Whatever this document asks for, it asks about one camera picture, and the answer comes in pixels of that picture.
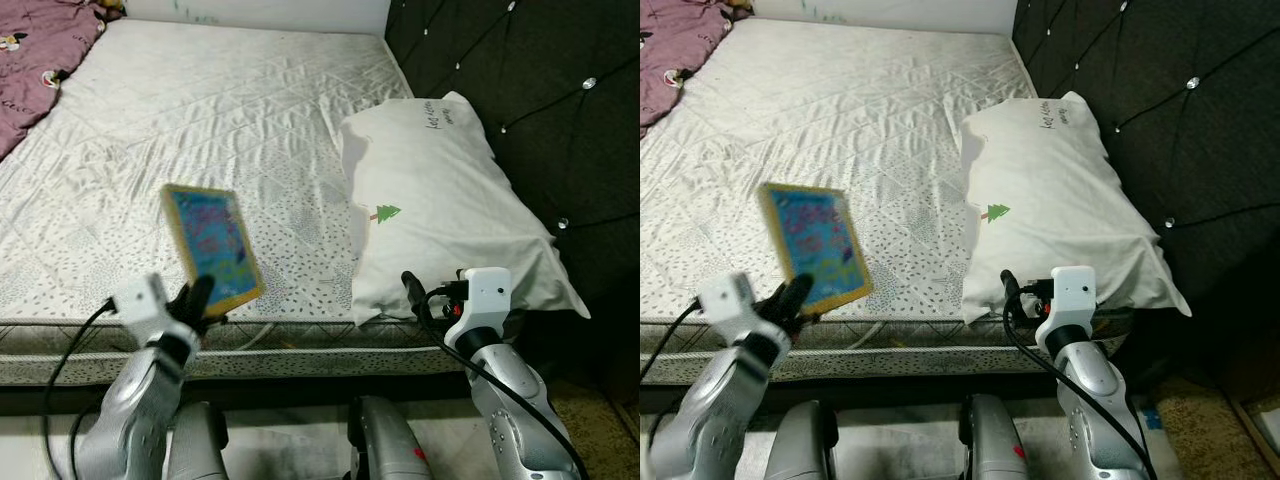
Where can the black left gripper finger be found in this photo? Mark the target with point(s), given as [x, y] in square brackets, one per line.
[204, 298]
[180, 300]
[797, 296]
[771, 299]

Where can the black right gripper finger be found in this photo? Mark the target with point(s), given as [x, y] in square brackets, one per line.
[414, 295]
[1011, 295]

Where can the colourful picture book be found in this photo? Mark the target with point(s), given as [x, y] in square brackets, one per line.
[815, 245]
[215, 245]

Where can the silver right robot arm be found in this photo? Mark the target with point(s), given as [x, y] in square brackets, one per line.
[1095, 410]
[510, 410]

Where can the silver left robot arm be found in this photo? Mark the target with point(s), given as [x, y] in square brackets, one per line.
[715, 420]
[130, 420]

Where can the white pillow with green tree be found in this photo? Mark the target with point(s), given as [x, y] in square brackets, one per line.
[1060, 200]
[440, 200]

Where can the silver left robot leg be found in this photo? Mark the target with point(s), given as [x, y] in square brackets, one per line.
[197, 445]
[802, 445]

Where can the silver robot leg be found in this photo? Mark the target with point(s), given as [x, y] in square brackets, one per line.
[992, 445]
[385, 445]
[802, 445]
[197, 445]

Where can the silver right robot leg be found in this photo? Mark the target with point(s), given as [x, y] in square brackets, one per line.
[385, 445]
[992, 445]

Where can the grey quilted mattress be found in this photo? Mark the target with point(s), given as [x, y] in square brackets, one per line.
[850, 120]
[200, 120]

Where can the brown speckled rug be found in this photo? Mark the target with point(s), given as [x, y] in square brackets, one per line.
[600, 440]
[1200, 440]

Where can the black tufted headboard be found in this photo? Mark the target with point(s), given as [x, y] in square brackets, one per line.
[1190, 150]
[560, 120]

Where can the purple Mickey print blanket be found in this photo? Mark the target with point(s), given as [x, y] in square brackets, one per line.
[40, 60]
[670, 50]

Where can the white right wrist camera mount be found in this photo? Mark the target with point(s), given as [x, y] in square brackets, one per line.
[485, 295]
[1072, 292]

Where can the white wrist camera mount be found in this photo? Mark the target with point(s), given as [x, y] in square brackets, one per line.
[140, 300]
[728, 298]
[485, 295]
[1072, 292]

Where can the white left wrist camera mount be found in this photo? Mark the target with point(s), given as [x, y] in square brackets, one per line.
[140, 300]
[728, 298]

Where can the dark bed frame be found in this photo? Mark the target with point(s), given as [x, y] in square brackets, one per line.
[900, 398]
[300, 398]

